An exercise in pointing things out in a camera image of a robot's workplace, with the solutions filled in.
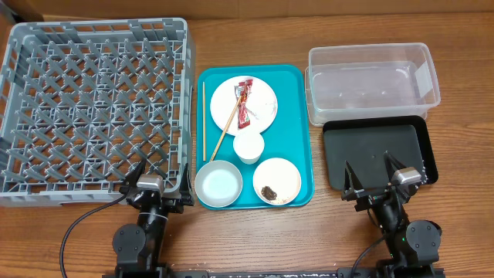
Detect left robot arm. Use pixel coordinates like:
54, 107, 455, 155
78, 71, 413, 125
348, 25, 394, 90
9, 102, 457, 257
112, 160, 195, 278

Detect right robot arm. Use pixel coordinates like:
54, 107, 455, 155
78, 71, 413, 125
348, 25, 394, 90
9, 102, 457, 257
342, 152, 445, 278

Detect large white plate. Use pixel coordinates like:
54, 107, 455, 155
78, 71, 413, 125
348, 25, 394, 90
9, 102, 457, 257
209, 76, 278, 133

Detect dark food scrap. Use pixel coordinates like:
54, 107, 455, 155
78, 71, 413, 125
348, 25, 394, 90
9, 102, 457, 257
261, 186, 277, 201

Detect teal serving tray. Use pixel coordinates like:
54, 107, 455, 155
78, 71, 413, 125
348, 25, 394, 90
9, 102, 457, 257
195, 64, 315, 207

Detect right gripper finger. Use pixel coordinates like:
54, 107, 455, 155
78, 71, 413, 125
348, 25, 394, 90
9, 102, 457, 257
343, 161, 364, 194
384, 151, 406, 181

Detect small pink bowl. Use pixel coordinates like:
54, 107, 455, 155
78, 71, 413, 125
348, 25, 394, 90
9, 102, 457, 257
252, 158, 302, 206

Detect grey plastic dish rack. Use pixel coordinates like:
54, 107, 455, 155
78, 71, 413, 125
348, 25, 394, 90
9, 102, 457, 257
1, 18, 195, 207

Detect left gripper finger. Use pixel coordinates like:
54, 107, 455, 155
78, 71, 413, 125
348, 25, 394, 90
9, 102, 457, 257
124, 159, 147, 188
179, 163, 192, 197

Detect wooden chopstick on plate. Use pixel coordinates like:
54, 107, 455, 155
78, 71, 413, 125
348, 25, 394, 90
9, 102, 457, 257
209, 97, 242, 162

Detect clear plastic bin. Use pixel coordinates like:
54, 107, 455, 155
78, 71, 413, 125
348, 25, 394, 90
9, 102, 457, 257
305, 42, 441, 127

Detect grey round bowl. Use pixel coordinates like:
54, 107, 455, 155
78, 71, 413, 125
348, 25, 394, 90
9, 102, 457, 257
195, 161, 243, 209

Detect wooden chopstick on tray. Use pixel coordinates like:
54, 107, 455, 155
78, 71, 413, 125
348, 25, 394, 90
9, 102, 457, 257
202, 82, 207, 162

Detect black plastic tray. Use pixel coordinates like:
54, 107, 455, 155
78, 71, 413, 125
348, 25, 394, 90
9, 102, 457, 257
323, 116, 438, 191

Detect red snack wrapper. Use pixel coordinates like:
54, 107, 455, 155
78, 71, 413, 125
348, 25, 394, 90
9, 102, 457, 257
234, 79, 253, 129

